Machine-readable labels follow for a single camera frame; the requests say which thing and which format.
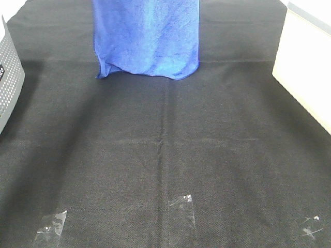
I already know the clear tape strip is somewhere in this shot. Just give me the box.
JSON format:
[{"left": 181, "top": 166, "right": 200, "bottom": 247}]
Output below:
[
  {"left": 33, "top": 210, "right": 67, "bottom": 248},
  {"left": 168, "top": 194, "right": 195, "bottom": 234},
  {"left": 296, "top": 215, "right": 324, "bottom": 241}
]

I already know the right clear tape strip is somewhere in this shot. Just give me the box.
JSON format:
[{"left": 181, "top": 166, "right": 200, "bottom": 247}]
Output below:
[{"left": 296, "top": 215, "right": 324, "bottom": 241}]

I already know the left clear tape strip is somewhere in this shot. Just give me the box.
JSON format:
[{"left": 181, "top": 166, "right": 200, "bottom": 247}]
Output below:
[{"left": 33, "top": 210, "right": 67, "bottom": 248}]

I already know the blue microfibre towel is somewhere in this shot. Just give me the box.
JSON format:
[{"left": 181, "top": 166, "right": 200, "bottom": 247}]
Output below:
[{"left": 92, "top": 0, "right": 200, "bottom": 80}]

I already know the white slotted storage bin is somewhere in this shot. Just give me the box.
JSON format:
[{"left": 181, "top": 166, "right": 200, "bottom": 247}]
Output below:
[{"left": 272, "top": 1, "right": 330, "bottom": 132}]

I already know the middle clear tape strip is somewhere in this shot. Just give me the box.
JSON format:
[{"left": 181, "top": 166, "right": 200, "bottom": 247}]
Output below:
[{"left": 168, "top": 194, "right": 195, "bottom": 234}]

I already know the black table cloth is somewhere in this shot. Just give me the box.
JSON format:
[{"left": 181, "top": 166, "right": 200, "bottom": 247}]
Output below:
[{"left": 1, "top": 1, "right": 330, "bottom": 247}]

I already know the grey perforated basket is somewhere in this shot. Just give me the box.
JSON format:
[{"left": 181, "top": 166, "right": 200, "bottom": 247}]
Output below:
[{"left": 1, "top": 17, "right": 25, "bottom": 130}]

